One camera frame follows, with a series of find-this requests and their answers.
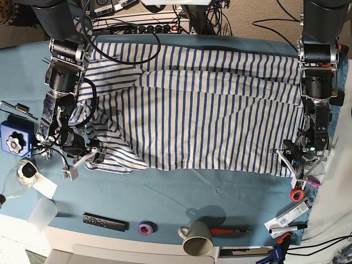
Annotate clear plastic bottle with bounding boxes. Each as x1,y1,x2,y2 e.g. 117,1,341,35
1,159,38,207

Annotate translucent plastic cup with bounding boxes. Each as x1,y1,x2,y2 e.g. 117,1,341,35
27,198,58,233

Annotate blue white striped T-shirt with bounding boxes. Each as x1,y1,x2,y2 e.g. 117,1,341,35
68,19,307,178

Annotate metal rod with spring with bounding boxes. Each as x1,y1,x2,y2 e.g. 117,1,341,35
1,101,38,120

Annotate black power strip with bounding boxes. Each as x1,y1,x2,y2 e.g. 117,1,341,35
119,24,182,34

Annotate red handled screwdriver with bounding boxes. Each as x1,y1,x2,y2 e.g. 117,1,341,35
210,228,249,235

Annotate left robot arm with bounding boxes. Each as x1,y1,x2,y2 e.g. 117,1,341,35
273,1,351,191

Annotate black marker pen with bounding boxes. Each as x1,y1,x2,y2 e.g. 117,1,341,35
269,224,307,234

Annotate small white keyring gadget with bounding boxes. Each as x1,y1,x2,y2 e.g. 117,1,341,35
41,149,53,160

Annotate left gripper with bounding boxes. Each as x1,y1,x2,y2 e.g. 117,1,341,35
271,140,330,190

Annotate blue table cloth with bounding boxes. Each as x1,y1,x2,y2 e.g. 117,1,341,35
0,34,349,246

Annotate blue box with knob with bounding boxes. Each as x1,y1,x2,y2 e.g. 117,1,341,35
1,114,35,158

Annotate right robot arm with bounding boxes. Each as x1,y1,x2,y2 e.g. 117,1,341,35
29,1,105,180

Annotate orange black clamp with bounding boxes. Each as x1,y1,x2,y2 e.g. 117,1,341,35
322,44,349,69

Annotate orange tape roll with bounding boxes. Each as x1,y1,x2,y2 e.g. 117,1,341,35
289,188,305,203

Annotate black square box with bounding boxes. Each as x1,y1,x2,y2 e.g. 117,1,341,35
329,91,345,107

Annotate white paper card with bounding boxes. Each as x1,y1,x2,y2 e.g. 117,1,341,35
32,173,57,199

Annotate white packaged item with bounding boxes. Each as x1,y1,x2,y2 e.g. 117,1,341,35
264,197,313,239

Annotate purple small tube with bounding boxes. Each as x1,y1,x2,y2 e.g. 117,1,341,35
306,177,321,189

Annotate blue black bar clamp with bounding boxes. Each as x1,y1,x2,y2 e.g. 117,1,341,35
256,232,293,264

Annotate black remote control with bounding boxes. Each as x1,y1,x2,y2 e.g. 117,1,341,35
82,212,129,232

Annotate grey ceramic mug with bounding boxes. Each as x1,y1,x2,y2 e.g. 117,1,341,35
178,221,213,256

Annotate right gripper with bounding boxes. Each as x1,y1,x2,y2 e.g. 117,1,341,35
60,133,107,181

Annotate purple tape roll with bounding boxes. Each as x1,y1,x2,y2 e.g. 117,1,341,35
138,221,155,235

